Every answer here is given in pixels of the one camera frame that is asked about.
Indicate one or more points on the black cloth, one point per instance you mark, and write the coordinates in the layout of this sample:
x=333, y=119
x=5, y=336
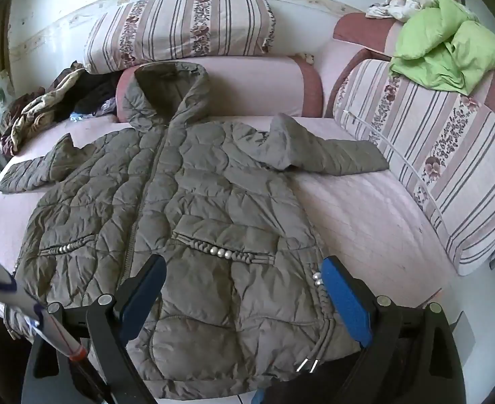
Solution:
x=95, y=92

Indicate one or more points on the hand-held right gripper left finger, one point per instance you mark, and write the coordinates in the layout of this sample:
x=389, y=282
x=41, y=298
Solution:
x=144, y=298

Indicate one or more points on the long striped floral cushion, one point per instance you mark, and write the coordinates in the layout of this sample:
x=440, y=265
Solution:
x=180, y=25

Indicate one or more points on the pink sofa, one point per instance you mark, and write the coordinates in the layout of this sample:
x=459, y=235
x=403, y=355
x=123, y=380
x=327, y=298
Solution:
x=357, y=206

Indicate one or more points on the small blue cloth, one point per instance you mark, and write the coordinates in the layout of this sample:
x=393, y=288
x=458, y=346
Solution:
x=76, y=116

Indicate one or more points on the green duvet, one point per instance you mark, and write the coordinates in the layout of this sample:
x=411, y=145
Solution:
x=437, y=42

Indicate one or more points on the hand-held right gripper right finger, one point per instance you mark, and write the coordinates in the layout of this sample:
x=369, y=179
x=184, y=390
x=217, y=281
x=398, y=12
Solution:
x=346, y=303

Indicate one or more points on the white printed tube red band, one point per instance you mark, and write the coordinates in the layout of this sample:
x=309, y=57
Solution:
x=24, y=298

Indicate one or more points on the olive quilted hooded jacket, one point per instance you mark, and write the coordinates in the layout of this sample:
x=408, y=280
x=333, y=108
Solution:
x=196, y=202

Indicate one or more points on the beige brown floral cloth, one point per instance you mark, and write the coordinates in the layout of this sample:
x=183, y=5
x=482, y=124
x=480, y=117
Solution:
x=36, y=109

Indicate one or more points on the white crumpled cloth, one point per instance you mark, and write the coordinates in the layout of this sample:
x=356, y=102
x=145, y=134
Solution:
x=399, y=4

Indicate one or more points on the wide striped floral cushion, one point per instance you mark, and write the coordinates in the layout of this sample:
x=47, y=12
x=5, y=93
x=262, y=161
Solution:
x=441, y=147

